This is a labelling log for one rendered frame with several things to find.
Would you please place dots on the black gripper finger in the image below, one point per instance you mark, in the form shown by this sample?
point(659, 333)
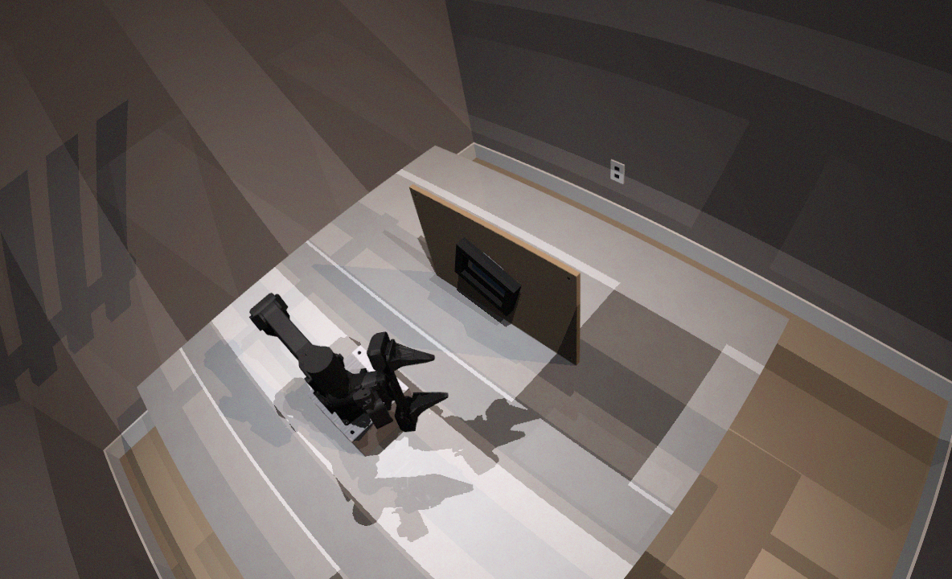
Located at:
point(399, 356)
point(422, 401)

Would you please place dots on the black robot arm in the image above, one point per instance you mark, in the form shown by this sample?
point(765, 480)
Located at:
point(324, 370)

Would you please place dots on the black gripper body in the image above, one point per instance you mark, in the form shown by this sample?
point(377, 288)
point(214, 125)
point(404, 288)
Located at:
point(388, 383)

